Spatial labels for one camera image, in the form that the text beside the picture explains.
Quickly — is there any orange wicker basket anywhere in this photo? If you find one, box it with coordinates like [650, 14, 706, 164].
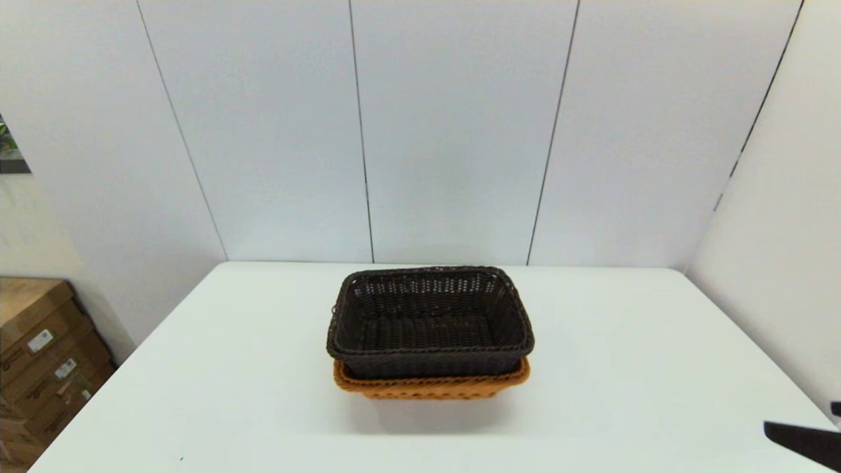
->
[332, 357, 532, 401]

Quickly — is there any plain brown cardboard box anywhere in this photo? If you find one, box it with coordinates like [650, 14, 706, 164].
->
[0, 414, 48, 470]

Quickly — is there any dark brown wicker basket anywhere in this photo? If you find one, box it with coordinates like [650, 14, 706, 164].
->
[327, 265, 535, 380]

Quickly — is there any framed wall picture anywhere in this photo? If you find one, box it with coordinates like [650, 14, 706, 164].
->
[0, 113, 32, 175]

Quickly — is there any labelled brown cardboard box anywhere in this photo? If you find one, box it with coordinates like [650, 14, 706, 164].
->
[0, 332, 109, 424]
[0, 277, 93, 388]
[0, 368, 120, 451]

